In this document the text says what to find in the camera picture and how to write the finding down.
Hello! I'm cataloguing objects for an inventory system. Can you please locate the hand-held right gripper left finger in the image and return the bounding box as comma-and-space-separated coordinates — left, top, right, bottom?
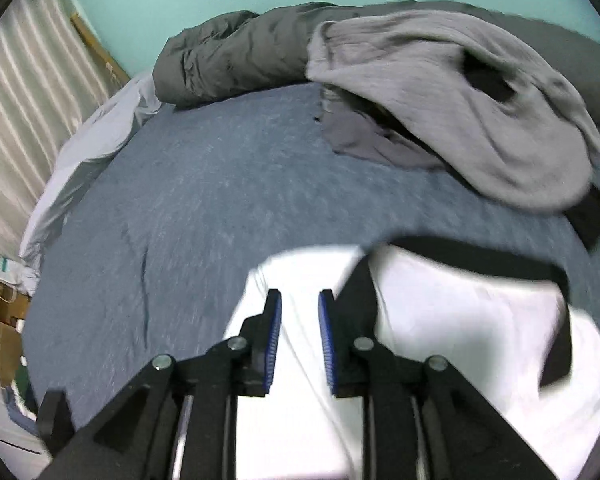
37, 287, 283, 480

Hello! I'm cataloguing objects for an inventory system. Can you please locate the dark grey duvet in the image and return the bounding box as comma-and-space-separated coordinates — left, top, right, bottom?
152, 0, 600, 136

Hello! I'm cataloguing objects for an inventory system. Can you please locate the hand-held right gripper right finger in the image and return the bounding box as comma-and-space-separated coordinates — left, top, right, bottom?
317, 287, 561, 480

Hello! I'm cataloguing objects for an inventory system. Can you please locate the grey sweater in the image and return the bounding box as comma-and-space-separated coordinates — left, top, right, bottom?
305, 10, 600, 211

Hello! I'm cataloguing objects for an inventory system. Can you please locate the dark grey garment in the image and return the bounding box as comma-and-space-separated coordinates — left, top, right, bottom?
315, 85, 443, 171

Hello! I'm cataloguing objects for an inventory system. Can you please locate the black garment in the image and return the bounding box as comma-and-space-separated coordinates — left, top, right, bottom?
565, 185, 600, 252

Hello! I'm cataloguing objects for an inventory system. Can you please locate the blue bed cover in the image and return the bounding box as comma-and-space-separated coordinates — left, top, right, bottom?
22, 82, 600, 480

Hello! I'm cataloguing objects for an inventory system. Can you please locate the light grey sheet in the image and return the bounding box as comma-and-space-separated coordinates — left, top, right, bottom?
19, 71, 162, 281

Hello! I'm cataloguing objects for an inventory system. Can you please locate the wooden board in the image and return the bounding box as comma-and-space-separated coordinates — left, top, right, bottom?
70, 12, 131, 86

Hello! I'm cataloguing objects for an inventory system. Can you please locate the white shirt with black trim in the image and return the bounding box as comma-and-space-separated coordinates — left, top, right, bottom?
222, 235, 600, 480

